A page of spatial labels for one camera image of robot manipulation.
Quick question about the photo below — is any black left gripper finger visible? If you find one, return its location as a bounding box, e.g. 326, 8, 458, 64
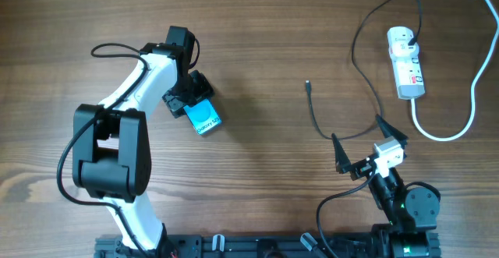
162, 94, 191, 118
190, 70, 214, 103

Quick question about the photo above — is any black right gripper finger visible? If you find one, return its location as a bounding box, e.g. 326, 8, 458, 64
331, 133, 351, 174
375, 115, 408, 147

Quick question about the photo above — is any smartphone with teal screen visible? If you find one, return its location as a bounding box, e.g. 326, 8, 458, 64
184, 99, 221, 136

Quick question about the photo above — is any black USB-C charging cable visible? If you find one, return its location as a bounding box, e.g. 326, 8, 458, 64
305, 0, 424, 141

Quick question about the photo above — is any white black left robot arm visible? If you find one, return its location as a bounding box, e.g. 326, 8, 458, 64
57, 39, 221, 257

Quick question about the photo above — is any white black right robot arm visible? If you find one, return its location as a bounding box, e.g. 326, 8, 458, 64
327, 115, 441, 257

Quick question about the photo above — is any white USB charger plug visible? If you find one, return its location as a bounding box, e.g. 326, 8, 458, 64
389, 41, 419, 61

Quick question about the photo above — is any white power strip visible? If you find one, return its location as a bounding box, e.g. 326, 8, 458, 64
387, 27, 425, 100

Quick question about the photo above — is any black right camera cable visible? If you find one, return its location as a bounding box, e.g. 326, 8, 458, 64
315, 164, 378, 258

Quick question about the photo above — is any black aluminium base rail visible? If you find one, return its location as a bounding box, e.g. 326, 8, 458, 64
94, 232, 442, 258

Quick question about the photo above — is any white power strip cord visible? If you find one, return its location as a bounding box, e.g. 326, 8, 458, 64
409, 0, 499, 143

